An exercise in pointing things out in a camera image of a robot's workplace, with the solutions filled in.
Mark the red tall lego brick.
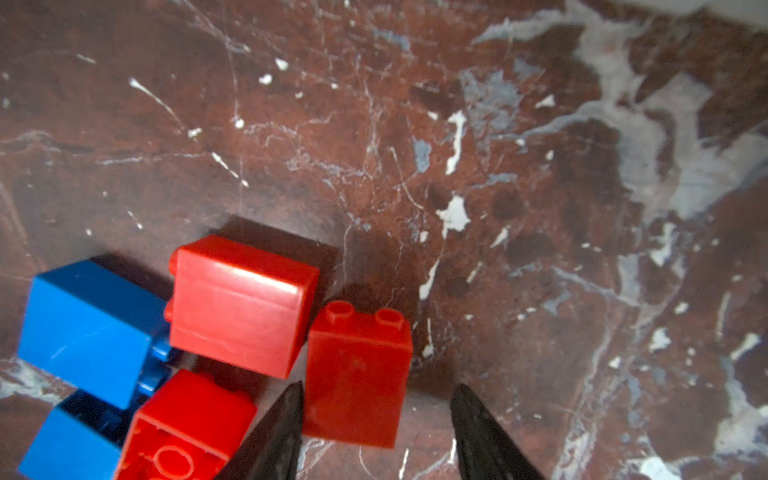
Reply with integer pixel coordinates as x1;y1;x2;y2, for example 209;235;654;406
303;300;413;449

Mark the long red lego brick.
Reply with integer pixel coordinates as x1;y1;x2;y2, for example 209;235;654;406
114;370;257;479

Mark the blue lego brick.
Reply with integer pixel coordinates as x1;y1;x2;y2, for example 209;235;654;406
18;390;142;480
18;260;173;409

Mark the red square lego brick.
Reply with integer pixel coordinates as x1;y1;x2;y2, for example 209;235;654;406
164;235;320;379

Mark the blue lego brick lower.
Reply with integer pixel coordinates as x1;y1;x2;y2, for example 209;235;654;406
18;390;142;480

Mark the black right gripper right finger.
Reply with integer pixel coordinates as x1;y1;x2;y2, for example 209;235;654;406
450;383;545;480

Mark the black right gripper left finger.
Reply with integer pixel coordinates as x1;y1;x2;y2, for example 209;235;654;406
214;381;304;480

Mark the blue lego brick upper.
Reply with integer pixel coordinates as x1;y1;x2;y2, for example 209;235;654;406
18;260;173;409

